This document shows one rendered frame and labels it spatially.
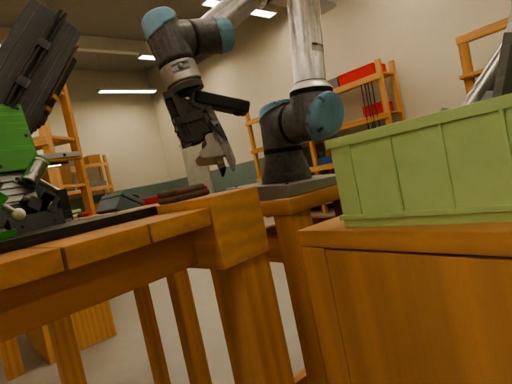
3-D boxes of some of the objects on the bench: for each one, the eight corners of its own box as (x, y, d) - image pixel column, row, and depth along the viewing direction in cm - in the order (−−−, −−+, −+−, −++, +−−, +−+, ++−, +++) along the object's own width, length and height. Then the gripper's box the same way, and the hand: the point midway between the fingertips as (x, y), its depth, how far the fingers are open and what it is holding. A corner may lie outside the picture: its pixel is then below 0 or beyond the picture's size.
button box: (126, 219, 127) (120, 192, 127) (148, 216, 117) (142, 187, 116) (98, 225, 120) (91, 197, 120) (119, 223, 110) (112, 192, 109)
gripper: (162, 107, 85) (196, 187, 86) (160, 77, 65) (203, 182, 66) (198, 94, 87) (230, 174, 88) (206, 62, 67) (247, 164, 68)
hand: (231, 173), depth 78 cm, fingers open, 14 cm apart
